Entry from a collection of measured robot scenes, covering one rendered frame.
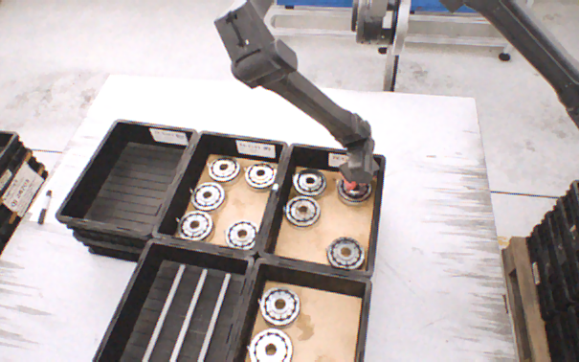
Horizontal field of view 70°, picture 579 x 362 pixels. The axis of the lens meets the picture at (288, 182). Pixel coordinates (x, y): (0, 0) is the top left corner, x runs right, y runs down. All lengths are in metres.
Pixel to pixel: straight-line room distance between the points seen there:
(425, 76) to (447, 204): 1.67
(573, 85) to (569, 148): 2.01
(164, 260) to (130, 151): 0.46
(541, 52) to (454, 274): 0.75
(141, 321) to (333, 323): 0.50
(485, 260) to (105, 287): 1.18
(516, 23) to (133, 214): 1.11
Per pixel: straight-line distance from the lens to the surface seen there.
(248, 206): 1.30
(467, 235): 1.47
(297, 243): 1.22
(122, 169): 1.51
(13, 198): 2.24
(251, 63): 0.79
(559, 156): 2.84
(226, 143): 1.38
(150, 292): 1.24
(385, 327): 1.28
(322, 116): 0.95
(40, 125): 3.19
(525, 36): 0.83
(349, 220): 1.26
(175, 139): 1.45
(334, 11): 3.04
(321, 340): 1.12
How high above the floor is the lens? 1.91
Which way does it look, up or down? 54 degrees down
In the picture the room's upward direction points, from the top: 5 degrees counter-clockwise
